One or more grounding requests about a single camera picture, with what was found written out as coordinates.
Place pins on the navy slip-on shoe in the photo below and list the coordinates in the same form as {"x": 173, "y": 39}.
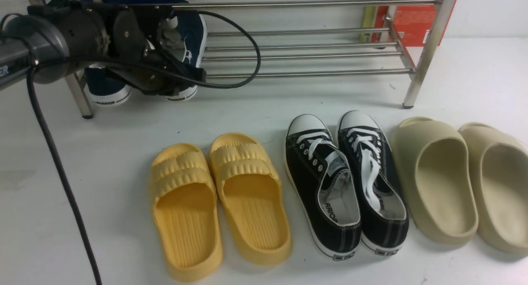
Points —
{"x": 104, "y": 88}
{"x": 184, "y": 35}

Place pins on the black canvas sneaker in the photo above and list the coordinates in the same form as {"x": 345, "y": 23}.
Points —
{"x": 384, "y": 214}
{"x": 324, "y": 182}

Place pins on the yellow slide sandal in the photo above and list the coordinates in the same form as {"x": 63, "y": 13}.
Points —
{"x": 251, "y": 193}
{"x": 183, "y": 203}

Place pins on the stainless steel shoe rack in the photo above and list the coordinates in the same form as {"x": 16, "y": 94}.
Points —
{"x": 250, "y": 39}

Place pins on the beige foam slide right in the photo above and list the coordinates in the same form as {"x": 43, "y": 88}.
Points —
{"x": 498, "y": 175}

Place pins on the yellow slide sandal right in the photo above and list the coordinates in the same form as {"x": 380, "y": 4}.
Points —
{"x": 251, "y": 193}

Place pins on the beige foam slide left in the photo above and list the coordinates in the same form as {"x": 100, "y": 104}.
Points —
{"x": 431, "y": 159}

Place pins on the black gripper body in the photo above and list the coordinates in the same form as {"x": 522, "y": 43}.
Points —
{"x": 136, "y": 38}

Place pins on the beige foam slide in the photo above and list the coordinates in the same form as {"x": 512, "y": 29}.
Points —
{"x": 431, "y": 159}
{"x": 498, "y": 175}

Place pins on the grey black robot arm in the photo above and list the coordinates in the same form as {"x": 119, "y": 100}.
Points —
{"x": 60, "y": 40}

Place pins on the orange red box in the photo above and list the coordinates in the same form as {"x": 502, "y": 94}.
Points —
{"x": 412, "y": 23}

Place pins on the black canvas sneaker left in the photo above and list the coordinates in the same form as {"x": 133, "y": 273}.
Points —
{"x": 324, "y": 182}

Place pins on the yellow slide sandal left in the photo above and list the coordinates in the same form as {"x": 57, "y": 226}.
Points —
{"x": 183, "y": 203}

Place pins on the black canvas sneaker right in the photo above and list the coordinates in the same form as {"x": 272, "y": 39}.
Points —
{"x": 384, "y": 214}

